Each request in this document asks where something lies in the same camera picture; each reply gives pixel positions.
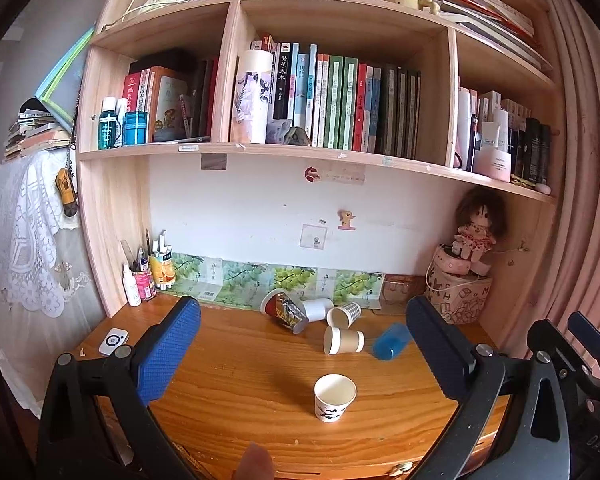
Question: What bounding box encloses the patterned brown paper cup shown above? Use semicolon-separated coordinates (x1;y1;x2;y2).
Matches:
326;302;362;330

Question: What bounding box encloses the white spray bottle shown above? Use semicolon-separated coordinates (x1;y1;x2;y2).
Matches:
122;262;142;307

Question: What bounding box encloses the clear wall hook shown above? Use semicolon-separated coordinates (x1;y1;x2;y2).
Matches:
301;224;328;250

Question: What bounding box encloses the row of green and blue books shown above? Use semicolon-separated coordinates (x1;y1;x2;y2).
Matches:
250;34;423;159

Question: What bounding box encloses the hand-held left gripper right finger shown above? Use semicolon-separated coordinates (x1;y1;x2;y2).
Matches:
406;296;574;480

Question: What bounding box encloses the yellow printed can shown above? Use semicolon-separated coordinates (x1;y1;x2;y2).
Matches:
150;255;176;291

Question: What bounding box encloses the large red printed cup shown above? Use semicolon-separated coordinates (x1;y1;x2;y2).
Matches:
260;289;309;335

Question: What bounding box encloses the white panda paper cup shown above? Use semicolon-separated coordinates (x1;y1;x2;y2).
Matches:
314;374;357;423

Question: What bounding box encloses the stack of magazines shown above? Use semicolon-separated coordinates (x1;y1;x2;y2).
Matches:
411;0;553;72

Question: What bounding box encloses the clear ruler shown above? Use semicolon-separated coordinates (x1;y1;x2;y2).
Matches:
119;239;137;272

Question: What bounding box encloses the row of black bottles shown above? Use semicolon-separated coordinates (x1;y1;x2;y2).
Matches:
511;117;553;186

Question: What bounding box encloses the white tube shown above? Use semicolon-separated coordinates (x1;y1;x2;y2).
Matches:
481;110;509;151

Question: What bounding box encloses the brown-haired rag doll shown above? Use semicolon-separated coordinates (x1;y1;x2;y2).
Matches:
451;187;507;277

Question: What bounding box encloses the yellow plush toy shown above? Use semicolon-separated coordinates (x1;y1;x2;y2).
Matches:
384;0;442;14

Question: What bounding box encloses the teal bottle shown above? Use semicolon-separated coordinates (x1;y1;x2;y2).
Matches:
98;97;119;150

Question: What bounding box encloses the small white round-button device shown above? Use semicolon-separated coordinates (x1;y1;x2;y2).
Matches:
99;328;130;357

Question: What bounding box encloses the person's left hand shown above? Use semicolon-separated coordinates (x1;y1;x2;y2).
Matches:
232;442;276;480

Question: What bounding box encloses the green-framed board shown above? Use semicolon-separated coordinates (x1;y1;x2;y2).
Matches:
35;25;97;117

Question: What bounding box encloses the row of cosmetic boxes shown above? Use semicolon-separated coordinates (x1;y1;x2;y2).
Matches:
455;85;531;173

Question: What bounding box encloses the row of grape-printed boxes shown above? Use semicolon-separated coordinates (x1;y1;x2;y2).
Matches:
172;254;384;311

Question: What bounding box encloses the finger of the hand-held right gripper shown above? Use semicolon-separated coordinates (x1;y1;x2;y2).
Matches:
567;311;600;376

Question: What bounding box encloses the pink pen holder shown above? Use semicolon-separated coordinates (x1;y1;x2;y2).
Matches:
132;267;157;302

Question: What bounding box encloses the white lace cloth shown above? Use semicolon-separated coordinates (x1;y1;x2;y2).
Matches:
0;149;97;319

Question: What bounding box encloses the white cream jar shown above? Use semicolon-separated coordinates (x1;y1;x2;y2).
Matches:
473;147;513;182

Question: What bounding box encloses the pink curtain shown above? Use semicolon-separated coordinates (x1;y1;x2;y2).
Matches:
535;0;600;361

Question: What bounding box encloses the plain white paper cup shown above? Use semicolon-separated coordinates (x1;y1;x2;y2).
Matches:
300;298;335;322

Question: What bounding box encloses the row of red and dark books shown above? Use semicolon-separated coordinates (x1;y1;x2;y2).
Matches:
123;49;220;144

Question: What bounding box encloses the wooden bookshelf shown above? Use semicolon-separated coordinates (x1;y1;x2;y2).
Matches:
75;0;568;318

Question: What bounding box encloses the white letter-printed basket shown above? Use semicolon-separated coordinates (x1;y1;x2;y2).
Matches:
424;259;494;324

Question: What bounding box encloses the blue plastic cup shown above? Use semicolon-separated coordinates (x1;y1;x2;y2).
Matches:
371;323;412;361

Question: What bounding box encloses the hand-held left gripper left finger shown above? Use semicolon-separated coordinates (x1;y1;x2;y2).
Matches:
36;296;202;480

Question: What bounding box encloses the stack of worn books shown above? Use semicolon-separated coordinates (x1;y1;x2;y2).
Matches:
4;99;75;162

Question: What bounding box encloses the white printed paper roll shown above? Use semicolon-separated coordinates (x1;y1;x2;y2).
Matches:
229;49;274;144

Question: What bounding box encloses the blue glass jar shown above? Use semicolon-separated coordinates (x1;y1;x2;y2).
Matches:
123;111;149;146

